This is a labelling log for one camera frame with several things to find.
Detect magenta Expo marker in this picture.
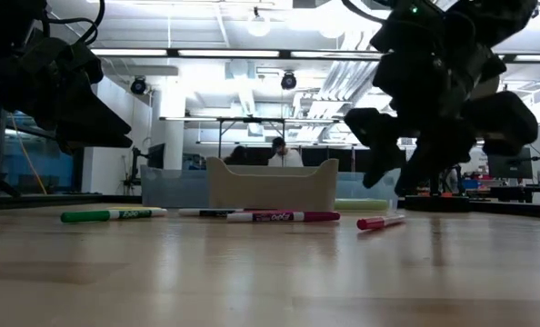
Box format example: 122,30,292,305
226,210,342,223

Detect thin red marker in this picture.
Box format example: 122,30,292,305
355,213,407,231

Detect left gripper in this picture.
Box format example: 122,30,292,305
0,0,135,155

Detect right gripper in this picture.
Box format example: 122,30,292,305
345,13,539,197

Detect long ceiling light bar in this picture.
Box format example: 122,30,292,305
90,46,540,64

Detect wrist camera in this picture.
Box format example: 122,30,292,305
370,0,437,55
24,37,105,87

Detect smoked translucent plastic bin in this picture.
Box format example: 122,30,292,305
140,165,210,209

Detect yellow cord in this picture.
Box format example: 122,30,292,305
9,113,48,196

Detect round white pendant light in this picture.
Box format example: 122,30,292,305
245,5,273,38

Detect blue tinted window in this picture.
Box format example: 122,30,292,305
0,93,78,194

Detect black aluminium table frame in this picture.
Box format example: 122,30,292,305
0,193,540,221

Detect white opaque plastic bin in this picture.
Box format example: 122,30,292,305
205,157,339,213

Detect green Expo marker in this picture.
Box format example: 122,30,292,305
59,207,168,224

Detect black Expo marker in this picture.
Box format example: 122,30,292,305
177,207,245,218

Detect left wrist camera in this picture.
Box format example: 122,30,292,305
24,37,105,87

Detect black ceiling spotlight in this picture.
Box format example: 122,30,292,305
280,70,298,92
129,75,149,96

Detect black right camera cable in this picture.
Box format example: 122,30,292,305
341,0,389,25

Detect person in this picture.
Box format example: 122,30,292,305
224,144,253,165
267,135,305,168

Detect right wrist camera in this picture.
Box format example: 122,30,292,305
370,0,437,55

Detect black workbench frame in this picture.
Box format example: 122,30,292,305
159,115,357,161

